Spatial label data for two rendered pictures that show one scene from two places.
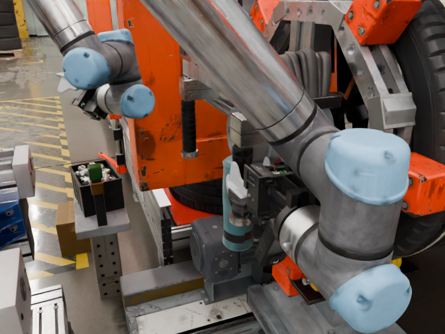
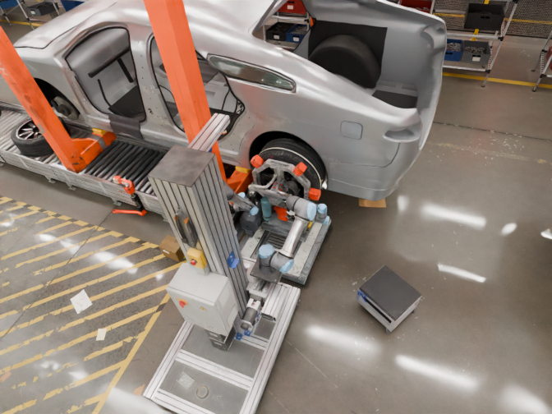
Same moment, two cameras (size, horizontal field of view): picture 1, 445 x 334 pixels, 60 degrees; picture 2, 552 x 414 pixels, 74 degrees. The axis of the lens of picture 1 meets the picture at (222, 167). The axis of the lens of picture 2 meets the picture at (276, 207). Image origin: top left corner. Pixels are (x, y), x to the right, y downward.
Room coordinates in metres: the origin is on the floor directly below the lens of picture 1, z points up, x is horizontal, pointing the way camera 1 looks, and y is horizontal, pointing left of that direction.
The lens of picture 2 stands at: (-0.84, 1.36, 3.21)
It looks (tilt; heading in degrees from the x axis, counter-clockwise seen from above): 49 degrees down; 319
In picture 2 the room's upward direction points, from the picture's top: 6 degrees counter-clockwise
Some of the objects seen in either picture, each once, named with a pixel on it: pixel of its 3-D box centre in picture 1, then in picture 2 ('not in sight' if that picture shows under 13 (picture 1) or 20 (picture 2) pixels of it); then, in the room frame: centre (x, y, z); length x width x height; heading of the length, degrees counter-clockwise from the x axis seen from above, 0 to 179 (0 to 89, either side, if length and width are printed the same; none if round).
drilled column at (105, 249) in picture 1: (104, 247); not in sight; (1.29, 0.47, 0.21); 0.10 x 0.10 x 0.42; 21
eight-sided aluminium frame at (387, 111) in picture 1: (306, 127); (281, 186); (0.86, -0.19, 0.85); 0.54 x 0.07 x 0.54; 21
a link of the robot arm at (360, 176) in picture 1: (353, 183); (319, 210); (0.36, -0.13, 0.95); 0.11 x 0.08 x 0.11; 11
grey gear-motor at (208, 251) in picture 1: (249, 254); (256, 215); (1.18, -0.10, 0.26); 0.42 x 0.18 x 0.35; 111
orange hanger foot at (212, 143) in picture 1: (245, 124); (236, 177); (1.39, -0.08, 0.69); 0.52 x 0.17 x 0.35; 111
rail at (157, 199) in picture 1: (126, 135); (133, 195); (2.46, 0.64, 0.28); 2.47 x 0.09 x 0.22; 21
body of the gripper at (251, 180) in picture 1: (280, 202); not in sight; (0.49, -0.08, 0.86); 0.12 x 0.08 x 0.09; 20
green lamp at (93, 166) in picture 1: (95, 171); not in sight; (1.08, 0.39, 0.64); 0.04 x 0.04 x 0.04; 21
